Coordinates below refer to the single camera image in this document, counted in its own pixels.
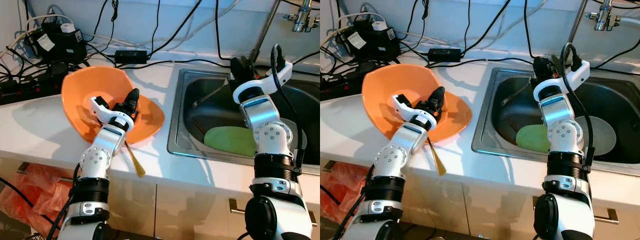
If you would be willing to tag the steel kitchen sink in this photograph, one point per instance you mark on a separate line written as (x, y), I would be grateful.
(620, 100)
(225, 117)

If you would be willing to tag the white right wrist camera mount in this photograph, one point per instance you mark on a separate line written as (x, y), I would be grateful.
(280, 77)
(580, 75)

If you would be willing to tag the orange plastic bag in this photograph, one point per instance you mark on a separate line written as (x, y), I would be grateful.
(345, 190)
(35, 192)

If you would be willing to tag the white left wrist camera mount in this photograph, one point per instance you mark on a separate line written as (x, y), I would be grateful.
(401, 103)
(99, 105)

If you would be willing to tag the chrome wall tap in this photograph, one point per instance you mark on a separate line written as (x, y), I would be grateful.
(605, 17)
(302, 17)

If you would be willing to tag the green plate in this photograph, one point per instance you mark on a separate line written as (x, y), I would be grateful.
(230, 141)
(532, 138)

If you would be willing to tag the orange deep bowl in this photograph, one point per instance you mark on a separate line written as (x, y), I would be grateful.
(380, 87)
(80, 90)

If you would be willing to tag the metal spoon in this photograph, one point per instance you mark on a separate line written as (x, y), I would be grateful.
(139, 169)
(441, 167)

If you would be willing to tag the black box with white labels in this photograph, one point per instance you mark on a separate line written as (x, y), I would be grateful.
(375, 45)
(62, 47)

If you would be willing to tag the silver metal utensil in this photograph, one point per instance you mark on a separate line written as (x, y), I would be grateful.
(207, 96)
(516, 94)

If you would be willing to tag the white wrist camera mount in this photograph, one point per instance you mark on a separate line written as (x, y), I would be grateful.
(280, 77)
(580, 75)
(99, 105)
(401, 103)

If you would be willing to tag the orange plate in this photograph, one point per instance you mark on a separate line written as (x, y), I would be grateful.
(152, 120)
(460, 117)

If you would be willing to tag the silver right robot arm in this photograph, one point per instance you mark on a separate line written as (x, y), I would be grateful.
(270, 130)
(562, 130)

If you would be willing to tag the black power adapter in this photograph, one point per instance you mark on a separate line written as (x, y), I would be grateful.
(131, 56)
(444, 54)

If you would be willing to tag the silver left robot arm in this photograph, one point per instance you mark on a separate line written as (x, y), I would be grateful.
(390, 160)
(97, 157)

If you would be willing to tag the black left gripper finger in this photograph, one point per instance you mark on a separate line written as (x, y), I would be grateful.
(438, 98)
(133, 100)

